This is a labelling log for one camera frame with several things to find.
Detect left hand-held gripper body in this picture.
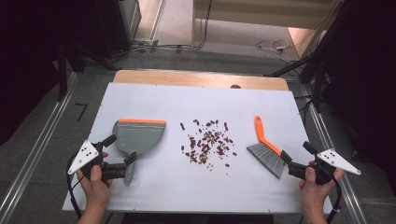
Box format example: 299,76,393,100
66,140,128,181

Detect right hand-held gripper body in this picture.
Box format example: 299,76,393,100
287,148,362,187

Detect grey brush with orange handle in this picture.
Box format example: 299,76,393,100
246,115,286,180

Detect grey dustpan with orange lip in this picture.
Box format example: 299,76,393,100
111,118,167,188

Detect red beans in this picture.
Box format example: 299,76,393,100
178,118,239,173

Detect person's left hand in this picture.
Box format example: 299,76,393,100
76,150,114,213

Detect person's right hand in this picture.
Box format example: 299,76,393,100
298,160,346,217

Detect white board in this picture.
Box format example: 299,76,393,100
62,81,335,216

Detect black metal stand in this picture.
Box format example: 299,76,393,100
263,0,353,114
56,41,120,103

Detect dark curtain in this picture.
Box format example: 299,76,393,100
0,0,104,147
320,0,396,195

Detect wooden table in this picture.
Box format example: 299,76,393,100
112,69,290,92

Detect dark cabinet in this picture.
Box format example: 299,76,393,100
94,0,143,60

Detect light wooden furniture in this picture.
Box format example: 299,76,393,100
191,0,339,49

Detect aluminium floor rail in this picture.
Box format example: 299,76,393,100
301,85,370,224
0,72,79,224

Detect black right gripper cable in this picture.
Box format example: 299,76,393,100
319,164,344,224

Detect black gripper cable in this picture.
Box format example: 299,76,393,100
319,164,344,224
65,153,83,219

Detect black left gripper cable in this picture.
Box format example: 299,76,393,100
65,153,83,219

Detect white floor cable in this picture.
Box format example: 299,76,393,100
255,38,291,58

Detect bundle of floor cables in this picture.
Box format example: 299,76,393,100
108,0,214,57

